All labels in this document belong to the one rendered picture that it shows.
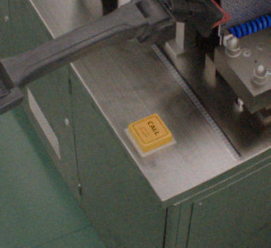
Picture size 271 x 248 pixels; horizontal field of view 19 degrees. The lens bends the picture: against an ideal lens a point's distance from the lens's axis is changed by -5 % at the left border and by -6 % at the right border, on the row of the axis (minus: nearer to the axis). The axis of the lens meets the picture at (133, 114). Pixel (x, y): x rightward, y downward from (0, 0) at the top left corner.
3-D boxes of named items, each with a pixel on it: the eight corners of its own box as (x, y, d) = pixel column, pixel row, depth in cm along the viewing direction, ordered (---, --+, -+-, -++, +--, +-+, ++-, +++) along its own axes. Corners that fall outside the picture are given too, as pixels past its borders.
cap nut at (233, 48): (221, 49, 181) (222, 34, 177) (234, 44, 182) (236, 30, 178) (230, 59, 179) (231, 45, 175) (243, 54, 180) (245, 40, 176)
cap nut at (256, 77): (248, 75, 176) (250, 62, 172) (261, 70, 177) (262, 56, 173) (257, 87, 174) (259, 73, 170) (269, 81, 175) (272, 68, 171)
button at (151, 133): (128, 131, 183) (128, 124, 181) (156, 119, 185) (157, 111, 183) (143, 154, 179) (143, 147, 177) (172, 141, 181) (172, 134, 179)
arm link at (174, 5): (172, 9, 165) (161, -11, 168) (153, 28, 170) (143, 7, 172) (196, 13, 170) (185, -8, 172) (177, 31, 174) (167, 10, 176)
